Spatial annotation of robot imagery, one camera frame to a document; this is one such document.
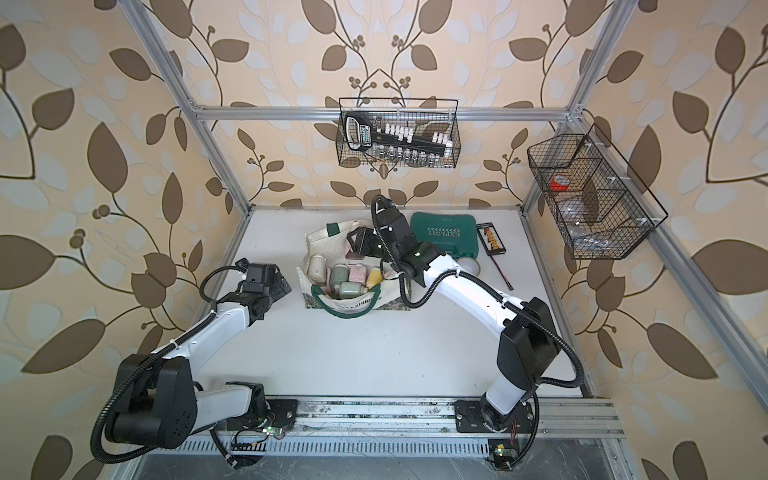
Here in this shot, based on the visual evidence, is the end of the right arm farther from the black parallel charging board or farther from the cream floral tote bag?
the black parallel charging board

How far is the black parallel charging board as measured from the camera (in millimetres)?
1092

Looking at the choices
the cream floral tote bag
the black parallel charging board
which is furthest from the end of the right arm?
the black parallel charging board
